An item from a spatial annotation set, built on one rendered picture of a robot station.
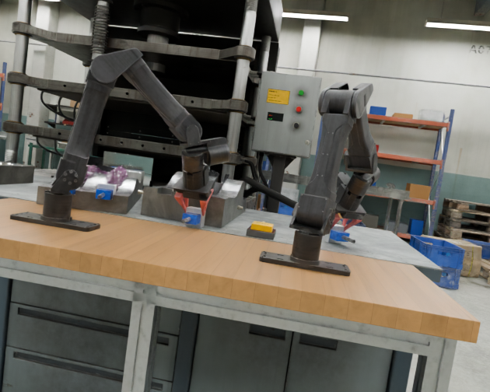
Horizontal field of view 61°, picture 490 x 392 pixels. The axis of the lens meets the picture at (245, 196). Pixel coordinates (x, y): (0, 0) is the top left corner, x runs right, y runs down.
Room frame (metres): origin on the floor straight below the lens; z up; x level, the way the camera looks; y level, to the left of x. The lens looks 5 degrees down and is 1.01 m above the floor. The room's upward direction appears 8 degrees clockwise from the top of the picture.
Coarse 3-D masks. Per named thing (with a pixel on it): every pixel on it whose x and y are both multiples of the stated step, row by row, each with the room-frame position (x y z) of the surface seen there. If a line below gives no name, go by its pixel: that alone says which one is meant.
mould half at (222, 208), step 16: (176, 176) 1.57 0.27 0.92; (208, 176) 1.60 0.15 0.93; (144, 192) 1.29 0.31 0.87; (176, 192) 1.28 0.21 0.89; (224, 192) 1.49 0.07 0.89; (240, 192) 1.55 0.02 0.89; (144, 208) 1.29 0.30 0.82; (160, 208) 1.28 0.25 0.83; (176, 208) 1.28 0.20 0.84; (208, 208) 1.26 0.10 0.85; (224, 208) 1.27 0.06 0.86; (208, 224) 1.26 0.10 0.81; (224, 224) 1.30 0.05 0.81
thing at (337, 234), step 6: (336, 228) 1.28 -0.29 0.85; (342, 228) 1.29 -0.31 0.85; (330, 234) 1.28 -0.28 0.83; (336, 234) 1.24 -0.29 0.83; (342, 234) 1.24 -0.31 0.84; (348, 234) 1.25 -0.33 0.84; (324, 240) 1.29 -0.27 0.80; (330, 240) 1.28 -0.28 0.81; (336, 240) 1.24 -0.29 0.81; (342, 240) 1.25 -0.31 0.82; (348, 240) 1.21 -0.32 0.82; (354, 240) 1.20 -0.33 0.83
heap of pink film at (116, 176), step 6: (90, 168) 1.43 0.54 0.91; (96, 168) 1.49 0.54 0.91; (120, 168) 1.47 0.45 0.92; (90, 174) 1.40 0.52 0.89; (108, 174) 1.45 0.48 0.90; (114, 174) 1.42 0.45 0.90; (120, 174) 1.43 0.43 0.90; (126, 174) 1.45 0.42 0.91; (84, 180) 1.38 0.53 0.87; (108, 180) 1.39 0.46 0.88; (114, 180) 1.39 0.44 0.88; (120, 180) 1.41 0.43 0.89; (120, 186) 1.39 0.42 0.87
